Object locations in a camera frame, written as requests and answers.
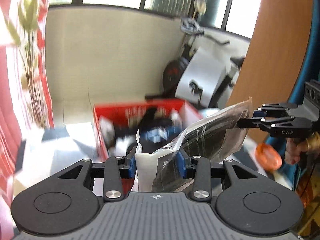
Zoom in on clear plastic packaged bag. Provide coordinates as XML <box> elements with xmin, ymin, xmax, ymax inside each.
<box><xmin>132</xmin><ymin>99</ymin><xmax>253</xmax><ymax>192</ymax></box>

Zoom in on black dotted gloves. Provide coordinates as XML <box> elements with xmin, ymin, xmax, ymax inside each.
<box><xmin>138</xmin><ymin>107</ymin><xmax>157</xmax><ymax>131</ymax></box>

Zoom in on red strawberry cardboard box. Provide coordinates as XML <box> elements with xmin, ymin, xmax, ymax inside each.
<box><xmin>92</xmin><ymin>98</ymin><xmax>203</xmax><ymax>193</ymax></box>

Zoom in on person's right hand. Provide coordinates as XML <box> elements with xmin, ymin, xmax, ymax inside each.
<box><xmin>285</xmin><ymin>132</ymin><xmax>319</xmax><ymax>165</ymax></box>

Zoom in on orange round plastic object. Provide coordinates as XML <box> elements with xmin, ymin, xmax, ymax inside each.
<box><xmin>254</xmin><ymin>143</ymin><xmax>282</xmax><ymax>172</ymax></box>

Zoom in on blue white packaged item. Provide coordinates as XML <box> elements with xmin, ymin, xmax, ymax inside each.
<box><xmin>140</xmin><ymin>126</ymin><xmax>182</xmax><ymax>144</ymax></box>

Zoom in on white sock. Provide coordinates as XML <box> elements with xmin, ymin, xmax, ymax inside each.
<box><xmin>99</xmin><ymin>116</ymin><xmax>115</xmax><ymax>147</ymax></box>

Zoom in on brown wooden board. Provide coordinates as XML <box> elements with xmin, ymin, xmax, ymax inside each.
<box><xmin>226</xmin><ymin>0</ymin><xmax>316</xmax><ymax>144</ymax></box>

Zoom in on black exercise bike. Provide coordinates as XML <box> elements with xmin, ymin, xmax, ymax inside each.
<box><xmin>145</xmin><ymin>0</ymin><xmax>247</xmax><ymax>111</ymax></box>

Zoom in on white paper sheet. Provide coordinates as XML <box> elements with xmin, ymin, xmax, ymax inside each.
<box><xmin>175</xmin><ymin>47</ymin><xmax>226</xmax><ymax>107</ymax></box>

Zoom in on geometric patterned sofa cover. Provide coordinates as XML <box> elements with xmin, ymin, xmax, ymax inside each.
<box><xmin>12</xmin><ymin>107</ymin><xmax>295</xmax><ymax>196</ymax></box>

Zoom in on red printed backdrop curtain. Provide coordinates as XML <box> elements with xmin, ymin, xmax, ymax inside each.
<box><xmin>1</xmin><ymin>0</ymin><xmax>54</xmax><ymax>239</ymax></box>

